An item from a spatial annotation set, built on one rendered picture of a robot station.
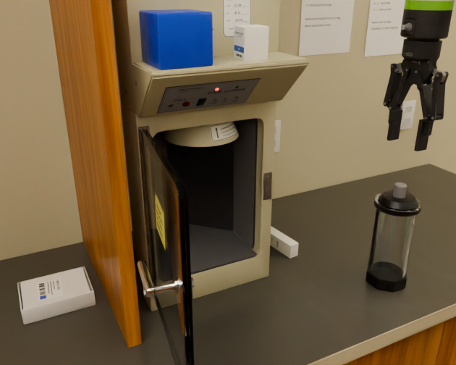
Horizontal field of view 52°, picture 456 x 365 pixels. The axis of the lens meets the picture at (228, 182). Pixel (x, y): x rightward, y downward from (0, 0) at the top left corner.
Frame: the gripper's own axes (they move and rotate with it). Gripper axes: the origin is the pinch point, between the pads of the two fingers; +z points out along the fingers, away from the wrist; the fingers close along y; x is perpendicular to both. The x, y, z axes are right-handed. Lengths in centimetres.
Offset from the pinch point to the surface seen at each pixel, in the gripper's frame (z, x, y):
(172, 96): -12, -53, -8
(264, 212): 20.5, -27.7, -14.8
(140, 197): 11, -58, -16
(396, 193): 14.3, -1.3, 0.6
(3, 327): 40, -89, -24
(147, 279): 13, -65, 10
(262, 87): -11.8, -33.6, -7.9
